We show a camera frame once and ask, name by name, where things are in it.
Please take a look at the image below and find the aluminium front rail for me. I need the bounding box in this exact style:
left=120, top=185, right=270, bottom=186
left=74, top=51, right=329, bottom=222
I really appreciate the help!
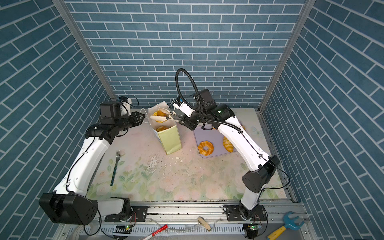
left=64, top=200, right=310, bottom=224

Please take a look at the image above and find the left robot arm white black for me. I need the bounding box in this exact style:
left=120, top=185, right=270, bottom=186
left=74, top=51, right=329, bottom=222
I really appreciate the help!
left=39, top=112, right=145, bottom=226

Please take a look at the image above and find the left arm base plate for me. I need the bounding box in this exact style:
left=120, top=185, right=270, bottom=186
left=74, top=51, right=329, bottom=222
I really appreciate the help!
left=105, top=206, right=148, bottom=223

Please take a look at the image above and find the beige wooden piece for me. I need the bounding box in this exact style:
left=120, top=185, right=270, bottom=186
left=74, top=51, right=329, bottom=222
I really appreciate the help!
left=198, top=216, right=212, bottom=232

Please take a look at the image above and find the green handled fork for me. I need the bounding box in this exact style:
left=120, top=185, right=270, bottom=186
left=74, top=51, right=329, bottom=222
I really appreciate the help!
left=110, top=151, right=121, bottom=187

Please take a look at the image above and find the glazed orange donut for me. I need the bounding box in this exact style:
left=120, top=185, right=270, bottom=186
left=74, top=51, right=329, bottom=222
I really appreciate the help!
left=198, top=141, right=214, bottom=156

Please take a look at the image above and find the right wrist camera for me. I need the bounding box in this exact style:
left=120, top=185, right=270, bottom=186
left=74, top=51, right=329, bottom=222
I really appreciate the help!
left=173, top=97, right=194, bottom=118

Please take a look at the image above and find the round orange bun half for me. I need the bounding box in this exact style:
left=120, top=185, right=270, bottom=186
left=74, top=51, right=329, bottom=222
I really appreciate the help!
left=157, top=126, right=169, bottom=132

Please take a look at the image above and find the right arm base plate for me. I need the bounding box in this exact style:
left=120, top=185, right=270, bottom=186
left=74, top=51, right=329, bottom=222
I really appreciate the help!
left=223, top=203, right=267, bottom=222

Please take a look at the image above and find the black corrugated cable hose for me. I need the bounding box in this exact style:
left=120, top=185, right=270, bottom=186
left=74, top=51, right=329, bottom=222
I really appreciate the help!
left=175, top=68, right=244, bottom=133

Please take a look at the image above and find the small yellow egg tart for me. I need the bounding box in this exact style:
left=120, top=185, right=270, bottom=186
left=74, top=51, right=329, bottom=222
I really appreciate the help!
left=151, top=110, right=169, bottom=123

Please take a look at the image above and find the blue yellow toy wrench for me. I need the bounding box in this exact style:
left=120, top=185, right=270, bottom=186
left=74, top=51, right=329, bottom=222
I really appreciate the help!
left=267, top=212, right=305, bottom=240

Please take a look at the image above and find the white green paper bag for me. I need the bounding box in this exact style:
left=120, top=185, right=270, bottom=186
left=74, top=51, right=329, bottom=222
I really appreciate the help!
left=147, top=101, right=182, bottom=155

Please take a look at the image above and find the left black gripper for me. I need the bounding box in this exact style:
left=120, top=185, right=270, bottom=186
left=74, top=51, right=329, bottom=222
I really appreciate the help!
left=113, top=110, right=146, bottom=133

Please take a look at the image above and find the long striped croissant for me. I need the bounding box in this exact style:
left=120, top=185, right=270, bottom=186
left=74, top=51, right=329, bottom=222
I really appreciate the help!
left=223, top=137, right=234, bottom=153

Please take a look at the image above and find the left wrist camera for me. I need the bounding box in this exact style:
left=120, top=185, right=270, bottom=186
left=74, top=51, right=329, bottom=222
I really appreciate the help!
left=118, top=96, right=132, bottom=116

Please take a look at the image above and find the lilac plastic tray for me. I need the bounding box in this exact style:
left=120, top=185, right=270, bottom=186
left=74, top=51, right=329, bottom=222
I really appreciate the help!
left=194, top=125, right=230, bottom=159

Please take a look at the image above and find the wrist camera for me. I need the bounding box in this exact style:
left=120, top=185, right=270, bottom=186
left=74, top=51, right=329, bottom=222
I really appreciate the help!
left=118, top=96, right=132, bottom=116
left=173, top=97, right=194, bottom=118

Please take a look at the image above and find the red white marker pen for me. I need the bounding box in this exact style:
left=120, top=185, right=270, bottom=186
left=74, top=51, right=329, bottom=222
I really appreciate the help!
left=143, top=225, right=168, bottom=240

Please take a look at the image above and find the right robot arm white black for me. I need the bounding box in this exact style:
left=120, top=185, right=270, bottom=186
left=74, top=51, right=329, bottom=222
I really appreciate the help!
left=174, top=103, right=280, bottom=220

